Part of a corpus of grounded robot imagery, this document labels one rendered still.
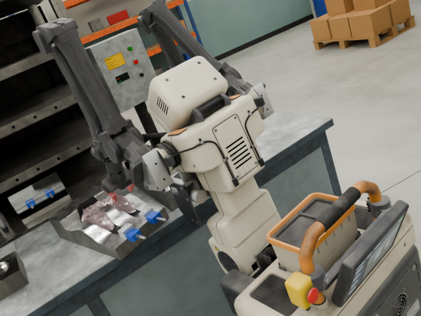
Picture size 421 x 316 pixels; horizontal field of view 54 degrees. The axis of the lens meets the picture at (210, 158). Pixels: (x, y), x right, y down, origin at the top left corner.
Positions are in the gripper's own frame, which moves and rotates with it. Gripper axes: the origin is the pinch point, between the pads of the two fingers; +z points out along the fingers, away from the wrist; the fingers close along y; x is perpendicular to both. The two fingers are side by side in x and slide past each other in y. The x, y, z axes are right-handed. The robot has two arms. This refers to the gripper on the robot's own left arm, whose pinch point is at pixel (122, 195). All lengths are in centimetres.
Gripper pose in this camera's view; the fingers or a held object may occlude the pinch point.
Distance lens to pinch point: 156.1
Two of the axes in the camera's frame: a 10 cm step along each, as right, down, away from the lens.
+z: 0.3, 7.2, 6.9
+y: -7.1, 5.0, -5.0
